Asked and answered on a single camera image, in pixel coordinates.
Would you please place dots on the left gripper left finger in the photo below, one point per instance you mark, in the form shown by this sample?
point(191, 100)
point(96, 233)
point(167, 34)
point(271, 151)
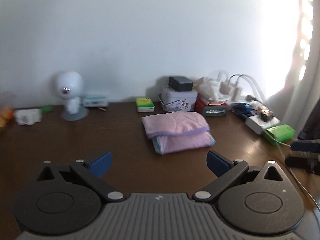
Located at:
point(89, 173)

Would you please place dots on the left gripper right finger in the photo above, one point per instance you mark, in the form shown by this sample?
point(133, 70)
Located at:
point(228, 174)

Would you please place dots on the pink and blue garment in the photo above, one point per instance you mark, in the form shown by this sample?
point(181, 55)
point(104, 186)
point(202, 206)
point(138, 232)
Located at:
point(177, 131)

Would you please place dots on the white power strip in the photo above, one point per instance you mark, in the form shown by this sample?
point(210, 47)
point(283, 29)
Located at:
point(257, 125)

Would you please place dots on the green flat box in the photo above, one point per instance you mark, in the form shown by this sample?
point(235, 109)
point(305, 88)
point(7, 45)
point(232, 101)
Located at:
point(279, 134)

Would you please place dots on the red tissue box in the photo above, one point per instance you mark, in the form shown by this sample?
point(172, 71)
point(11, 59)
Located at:
point(210, 108)

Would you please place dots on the white small device box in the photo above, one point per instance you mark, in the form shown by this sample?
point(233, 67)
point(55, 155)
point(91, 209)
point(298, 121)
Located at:
point(95, 101)

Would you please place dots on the white multi plug adapter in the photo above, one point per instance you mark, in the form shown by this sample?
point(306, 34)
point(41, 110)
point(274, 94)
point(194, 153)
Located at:
point(28, 116)

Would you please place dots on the white floral tin box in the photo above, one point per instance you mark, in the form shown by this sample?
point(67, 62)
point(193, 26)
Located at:
point(174, 101)

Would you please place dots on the black small box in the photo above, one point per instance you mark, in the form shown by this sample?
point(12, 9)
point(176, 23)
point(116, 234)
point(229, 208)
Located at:
point(180, 83)

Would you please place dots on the orange snack bag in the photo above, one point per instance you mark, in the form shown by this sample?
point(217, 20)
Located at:
point(6, 115)

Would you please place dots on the white wall charger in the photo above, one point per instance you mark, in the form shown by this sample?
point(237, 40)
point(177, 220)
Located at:
point(236, 89)

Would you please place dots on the white round security camera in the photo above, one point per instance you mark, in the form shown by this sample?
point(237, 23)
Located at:
point(69, 87)

